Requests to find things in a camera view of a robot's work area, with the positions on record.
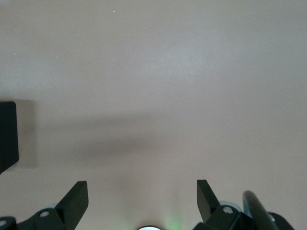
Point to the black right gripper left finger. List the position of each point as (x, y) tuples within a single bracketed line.
[(69, 208)]

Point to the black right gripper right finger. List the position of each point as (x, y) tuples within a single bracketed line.
[(208, 208)]

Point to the black plastic box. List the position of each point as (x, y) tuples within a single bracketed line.
[(8, 134)]

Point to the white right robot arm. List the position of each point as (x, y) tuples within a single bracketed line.
[(149, 228)]

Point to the large table cover mat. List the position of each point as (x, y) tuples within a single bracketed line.
[(168, 72)]

